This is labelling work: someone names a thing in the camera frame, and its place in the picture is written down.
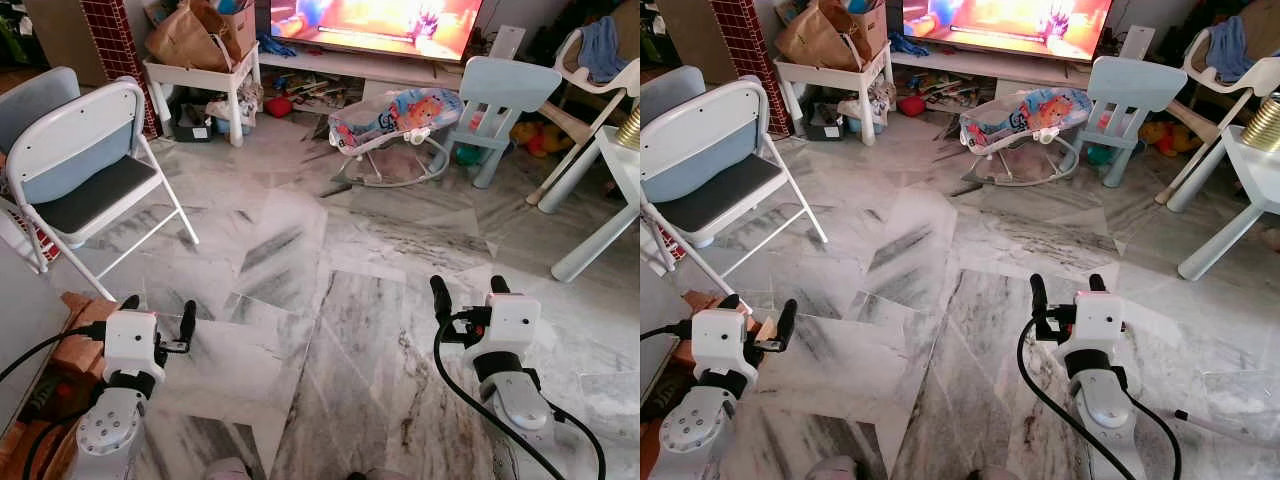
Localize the white folding chair grey seat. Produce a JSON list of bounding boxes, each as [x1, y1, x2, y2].
[[640, 78, 830, 293], [5, 78, 200, 300]]

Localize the yellow red plush toy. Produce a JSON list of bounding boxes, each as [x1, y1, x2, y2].
[[1139, 119, 1202, 159], [509, 119, 577, 159]]

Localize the colourful baby bouncer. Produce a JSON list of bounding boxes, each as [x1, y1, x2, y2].
[[959, 87, 1094, 189], [327, 87, 467, 189]]

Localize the dark storage bin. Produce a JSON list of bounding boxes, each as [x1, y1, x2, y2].
[[169, 94, 217, 144], [803, 94, 847, 143]]

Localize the white plastic kids table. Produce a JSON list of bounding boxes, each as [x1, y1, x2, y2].
[[1177, 124, 1280, 284]]

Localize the white stick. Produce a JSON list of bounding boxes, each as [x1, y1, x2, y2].
[[1172, 406, 1280, 447]]

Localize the gold ribbed object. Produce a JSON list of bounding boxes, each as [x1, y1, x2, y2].
[[1239, 91, 1280, 154], [614, 104, 641, 152]]

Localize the light blue kids chair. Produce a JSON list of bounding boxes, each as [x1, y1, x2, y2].
[[1074, 56, 1189, 190], [444, 56, 564, 190]]

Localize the white high chair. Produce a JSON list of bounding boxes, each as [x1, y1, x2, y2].
[[526, 24, 641, 214], [1157, 24, 1280, 214]]

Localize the grey blue padded chair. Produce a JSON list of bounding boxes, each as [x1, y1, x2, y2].
[[0, 66, 82, 153], [640, 66, 707, 123]]

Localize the white television bench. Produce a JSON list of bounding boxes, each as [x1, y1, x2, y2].
[[889, 44, 1102, 93], [257, 44, 472, 93]]

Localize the white side table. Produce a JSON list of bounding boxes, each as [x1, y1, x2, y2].
[[774, 42, 895, 149], [144, 42, 264, 150]]

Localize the red tiled pillar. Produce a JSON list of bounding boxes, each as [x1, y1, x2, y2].
[[710, 0, 794, 140], [80, 0, 162, 140]]

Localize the blue towel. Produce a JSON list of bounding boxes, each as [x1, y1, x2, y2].
[[1204, 16, 1257, 84], [577, 16, 630, 84]]

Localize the brown paper bag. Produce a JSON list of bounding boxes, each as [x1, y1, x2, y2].
[[149, 0, 242, 72], [777, 0, 870, 72]]

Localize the flat screen television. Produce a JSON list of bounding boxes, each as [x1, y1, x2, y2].
[[901, 0, 1114, 64], [268, 0, 485, 64]]

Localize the cardboard box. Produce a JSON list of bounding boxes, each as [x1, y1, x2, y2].
[[846, 0, 890, 57], [215, 0, 259, 57]]

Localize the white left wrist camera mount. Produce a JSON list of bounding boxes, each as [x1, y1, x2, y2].
[[102, 309, 160, 382], [691, 307, 750, 378]]

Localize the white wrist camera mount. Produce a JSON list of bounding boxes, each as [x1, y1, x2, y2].
[[1071, 291, 1127, 355], [484, 292, 542, 358], [691, 307, 750, 378], [102, 309, 160, 382]]

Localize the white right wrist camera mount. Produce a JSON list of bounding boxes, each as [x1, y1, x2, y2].
[[1071, 291, 1127, 355], [484, 292, 542, 358]]

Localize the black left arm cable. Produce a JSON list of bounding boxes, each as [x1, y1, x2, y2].
[[0, 318, 109, 480], [640, 318, 696, 343]]

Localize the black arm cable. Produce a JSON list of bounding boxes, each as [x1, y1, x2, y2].
[[640, 318, 696, 343], [1017, 308, 1183, 480], [0, 318, 109, 480], [432, 308, 607, 480]]

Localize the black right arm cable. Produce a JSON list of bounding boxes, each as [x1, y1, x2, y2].
[[432, 308, 607, 480], [1017, 308, 1183, 480]]

